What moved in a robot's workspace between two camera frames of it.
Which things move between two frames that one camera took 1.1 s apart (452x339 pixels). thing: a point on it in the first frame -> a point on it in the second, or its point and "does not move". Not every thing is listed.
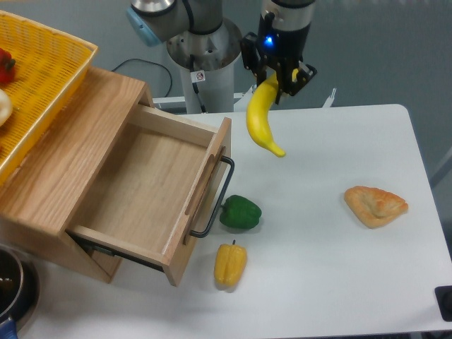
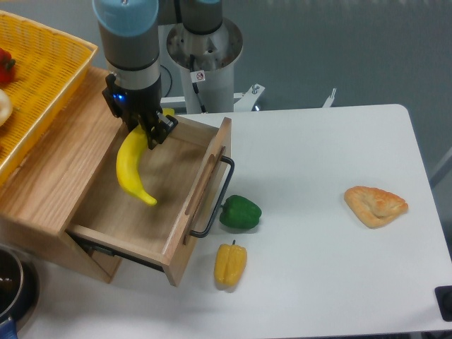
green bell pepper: x=239 y=212 does not move
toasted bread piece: x=375 y=207 does not move
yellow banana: x=259 y=106 -> x=129 y=161
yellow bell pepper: x=229 y=265 does not move
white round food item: x=6 y=107 does not move
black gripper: x=280 y=51 -> x=134 y=106
